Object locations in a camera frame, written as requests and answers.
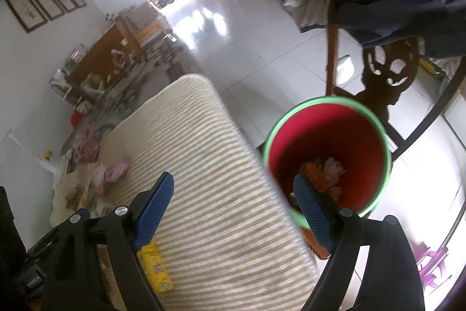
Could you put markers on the yellow snack packet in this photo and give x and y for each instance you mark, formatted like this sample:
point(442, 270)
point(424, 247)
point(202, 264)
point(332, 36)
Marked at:
point(156, 267)

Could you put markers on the beige striped tablecloth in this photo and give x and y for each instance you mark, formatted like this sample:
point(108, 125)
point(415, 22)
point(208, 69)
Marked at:
point(218, 187)

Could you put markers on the pink snack packet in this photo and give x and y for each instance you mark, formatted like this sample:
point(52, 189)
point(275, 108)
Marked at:
point(87, 147)

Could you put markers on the cluttered bookshelf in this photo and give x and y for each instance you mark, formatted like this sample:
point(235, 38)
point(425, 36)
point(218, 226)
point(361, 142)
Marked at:
point(76, 81)

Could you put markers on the pink purple snack wrapper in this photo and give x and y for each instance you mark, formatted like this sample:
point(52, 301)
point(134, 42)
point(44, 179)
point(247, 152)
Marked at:
point(118, 170)

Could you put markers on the crumpled orange wrapper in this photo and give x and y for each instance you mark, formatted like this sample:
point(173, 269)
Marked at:
point(324, 172)

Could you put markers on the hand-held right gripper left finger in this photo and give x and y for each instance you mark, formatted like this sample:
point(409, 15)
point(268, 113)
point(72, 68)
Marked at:
point(154, 212)

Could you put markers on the purple plastic stool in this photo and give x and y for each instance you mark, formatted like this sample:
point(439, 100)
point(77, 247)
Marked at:
point(435, 267)

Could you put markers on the wooden cabinet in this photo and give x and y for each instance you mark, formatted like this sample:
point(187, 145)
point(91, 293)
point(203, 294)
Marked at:
point(105, 48)

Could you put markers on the red container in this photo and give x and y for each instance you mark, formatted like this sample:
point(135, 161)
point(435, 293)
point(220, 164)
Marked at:
point(77, 118)

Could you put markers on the cream cloth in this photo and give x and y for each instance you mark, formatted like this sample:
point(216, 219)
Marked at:
point(309, 12)

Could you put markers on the carved dark wooden chair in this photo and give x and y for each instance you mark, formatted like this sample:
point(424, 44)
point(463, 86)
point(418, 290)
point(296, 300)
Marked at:
point(386, 88)

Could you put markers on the yellow toy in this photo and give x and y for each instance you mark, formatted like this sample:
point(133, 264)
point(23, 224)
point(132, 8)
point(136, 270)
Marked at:
point(47, 155)

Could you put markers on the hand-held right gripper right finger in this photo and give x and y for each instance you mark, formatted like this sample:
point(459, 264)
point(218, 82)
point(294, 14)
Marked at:
point(313, 216)

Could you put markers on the red bucket with green rim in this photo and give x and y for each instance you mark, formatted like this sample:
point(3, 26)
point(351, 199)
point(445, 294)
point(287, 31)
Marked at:
point(327, 129)

